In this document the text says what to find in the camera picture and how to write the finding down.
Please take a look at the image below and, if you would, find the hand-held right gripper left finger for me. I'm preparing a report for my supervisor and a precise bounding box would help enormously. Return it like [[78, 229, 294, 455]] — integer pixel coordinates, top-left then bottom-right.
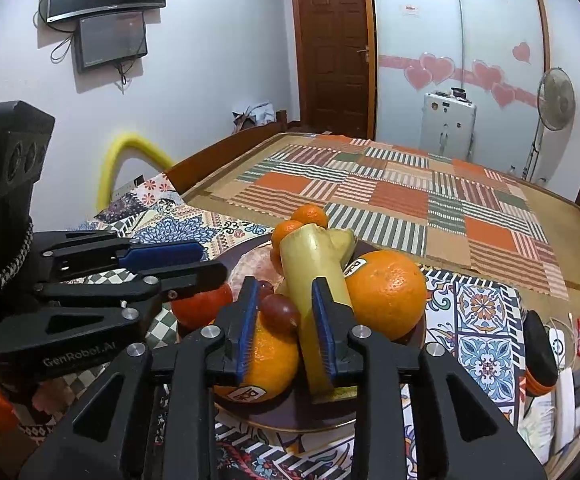
[[17, 277, 261, 480]]

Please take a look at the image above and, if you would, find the standing fan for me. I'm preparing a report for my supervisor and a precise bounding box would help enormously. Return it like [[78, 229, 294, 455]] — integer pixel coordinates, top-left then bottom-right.
[[522, 67, 576, 183]]

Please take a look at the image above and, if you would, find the colourful patterned cloth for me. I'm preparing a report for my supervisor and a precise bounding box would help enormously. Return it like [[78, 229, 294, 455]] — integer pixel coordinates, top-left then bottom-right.
[[0, 172, 525, 480]]

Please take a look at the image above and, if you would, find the small tangerine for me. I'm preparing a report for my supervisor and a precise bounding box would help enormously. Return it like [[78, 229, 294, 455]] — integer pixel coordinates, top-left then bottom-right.
[[290, 203, 329, 229], [271, 220, 303, 253]]

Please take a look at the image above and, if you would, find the small wall monitor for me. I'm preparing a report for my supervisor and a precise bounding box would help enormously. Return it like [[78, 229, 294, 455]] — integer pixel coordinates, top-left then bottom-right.
[[75, 10, 149, 75]]

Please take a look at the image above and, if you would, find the white cable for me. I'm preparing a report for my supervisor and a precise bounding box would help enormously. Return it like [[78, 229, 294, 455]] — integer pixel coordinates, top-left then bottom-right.
[[548, 314, 578, 362]]

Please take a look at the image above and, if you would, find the brown round plate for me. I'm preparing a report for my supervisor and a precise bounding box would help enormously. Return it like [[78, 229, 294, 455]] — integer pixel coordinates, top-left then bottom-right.
[[175, 240, 428, 433]]

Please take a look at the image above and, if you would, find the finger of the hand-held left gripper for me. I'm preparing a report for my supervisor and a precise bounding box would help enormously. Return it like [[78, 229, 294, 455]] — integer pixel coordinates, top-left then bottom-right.
[[32, 260, 229, 311], [37, 232, 205, 281]]

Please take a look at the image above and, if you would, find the yellow banana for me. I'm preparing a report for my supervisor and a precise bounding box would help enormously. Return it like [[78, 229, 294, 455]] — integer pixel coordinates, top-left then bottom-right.
[[279, 223, 359, 405]]

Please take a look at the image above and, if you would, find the wooden bed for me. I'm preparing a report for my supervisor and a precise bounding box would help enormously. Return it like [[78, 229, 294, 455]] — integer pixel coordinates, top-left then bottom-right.
[[165, 121, 580, 301]]

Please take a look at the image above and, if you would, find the orange with sticker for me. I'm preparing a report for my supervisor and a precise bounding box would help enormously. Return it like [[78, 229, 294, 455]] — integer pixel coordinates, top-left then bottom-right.
[[342, 250, 428, 341], [213, 315, 301, 403]]

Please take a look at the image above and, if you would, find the tan woven bed mat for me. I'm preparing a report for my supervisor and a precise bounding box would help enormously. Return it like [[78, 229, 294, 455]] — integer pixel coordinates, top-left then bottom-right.
[[182, 132, 580, 306]]

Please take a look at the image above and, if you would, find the black white braided cord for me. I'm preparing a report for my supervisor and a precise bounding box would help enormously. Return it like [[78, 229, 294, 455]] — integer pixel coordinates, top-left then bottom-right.
[[0, 220, 35, 302]]

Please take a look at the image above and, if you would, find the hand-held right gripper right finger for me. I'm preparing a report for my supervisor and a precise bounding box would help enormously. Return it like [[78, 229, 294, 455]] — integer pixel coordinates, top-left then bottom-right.
[[311, 276, 548, 480]]

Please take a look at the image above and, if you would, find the frosted glass sliding door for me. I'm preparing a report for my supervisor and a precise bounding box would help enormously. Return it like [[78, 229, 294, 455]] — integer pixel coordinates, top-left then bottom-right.
[[452, 0, 550, 181], [370, 0, 465, 156]]

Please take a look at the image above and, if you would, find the red round fruit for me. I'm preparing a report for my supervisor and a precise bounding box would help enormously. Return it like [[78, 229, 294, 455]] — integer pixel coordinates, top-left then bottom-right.
[[170, 282, 234, 331]]

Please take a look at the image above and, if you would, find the pile of clothes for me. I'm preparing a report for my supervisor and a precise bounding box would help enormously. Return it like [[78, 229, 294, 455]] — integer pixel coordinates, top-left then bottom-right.
[[232, 101, 275, 133]]

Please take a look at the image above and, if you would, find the striped patchwork mat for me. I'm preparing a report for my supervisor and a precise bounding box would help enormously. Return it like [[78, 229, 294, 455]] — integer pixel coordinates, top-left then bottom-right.
[[222, 132, 570, 301]]

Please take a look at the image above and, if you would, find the black cable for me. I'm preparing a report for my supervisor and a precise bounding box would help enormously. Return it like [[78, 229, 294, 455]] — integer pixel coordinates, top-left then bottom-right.
[[114, 59, 137, 90], [51, 34, 79, 64]]

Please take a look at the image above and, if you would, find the yellow foam tube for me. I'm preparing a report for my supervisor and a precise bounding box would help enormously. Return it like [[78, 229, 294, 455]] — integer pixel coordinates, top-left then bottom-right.
[[95, 132, 175, 211]]

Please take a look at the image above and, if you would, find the black and orange case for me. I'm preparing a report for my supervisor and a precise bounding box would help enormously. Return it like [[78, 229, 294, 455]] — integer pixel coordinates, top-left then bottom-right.
[[524, 310, 559, 397]]

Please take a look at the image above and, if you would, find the brown wooden door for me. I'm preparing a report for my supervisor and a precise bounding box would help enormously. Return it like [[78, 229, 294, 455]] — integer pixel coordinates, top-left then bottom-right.
[[290, 0, 375, 140]]

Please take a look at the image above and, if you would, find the peeled pomelo wedge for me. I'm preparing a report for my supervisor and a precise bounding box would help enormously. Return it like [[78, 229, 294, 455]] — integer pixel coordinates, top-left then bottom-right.
[[230, 246, 285, 301]]

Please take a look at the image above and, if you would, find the white box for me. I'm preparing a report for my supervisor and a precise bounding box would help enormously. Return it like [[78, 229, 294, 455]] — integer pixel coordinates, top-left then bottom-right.
[[554, 367, 578, 452]]

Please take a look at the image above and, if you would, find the white equipment case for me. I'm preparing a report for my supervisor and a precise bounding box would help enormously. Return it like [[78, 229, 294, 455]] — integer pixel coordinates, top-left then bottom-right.
[[419, 91, 476, 158]]

